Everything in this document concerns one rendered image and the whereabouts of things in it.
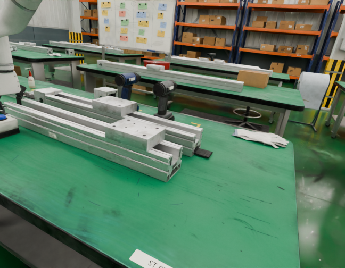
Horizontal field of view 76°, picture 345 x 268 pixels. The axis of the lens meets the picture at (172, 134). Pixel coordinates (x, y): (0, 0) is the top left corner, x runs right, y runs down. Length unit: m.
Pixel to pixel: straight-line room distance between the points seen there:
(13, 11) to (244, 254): 1.03
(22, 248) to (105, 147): 0.75
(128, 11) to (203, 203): 3.83
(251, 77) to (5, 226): 2.38
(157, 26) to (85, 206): 3.49
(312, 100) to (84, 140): 3.80
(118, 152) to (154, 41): 3.28
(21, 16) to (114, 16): 3.41
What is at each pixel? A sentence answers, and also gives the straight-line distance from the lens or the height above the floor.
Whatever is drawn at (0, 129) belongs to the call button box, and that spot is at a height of 0.82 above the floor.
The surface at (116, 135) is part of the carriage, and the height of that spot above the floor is 0.89.
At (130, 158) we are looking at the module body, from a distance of 0.71.
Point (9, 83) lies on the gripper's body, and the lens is 1.22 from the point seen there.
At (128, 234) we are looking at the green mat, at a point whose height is 0.78.
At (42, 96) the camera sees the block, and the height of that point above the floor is 0.85.
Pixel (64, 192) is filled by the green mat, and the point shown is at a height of 0.78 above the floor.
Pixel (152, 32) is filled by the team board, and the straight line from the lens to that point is 3.93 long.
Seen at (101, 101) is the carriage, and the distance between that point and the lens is 0.99.
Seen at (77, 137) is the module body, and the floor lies 0.82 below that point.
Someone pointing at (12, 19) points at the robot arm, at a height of 1.19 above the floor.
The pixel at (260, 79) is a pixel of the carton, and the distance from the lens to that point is 2.59.
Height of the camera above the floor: 1.17
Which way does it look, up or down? 23 degrees down
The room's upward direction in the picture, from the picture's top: 6 degrees clockwise
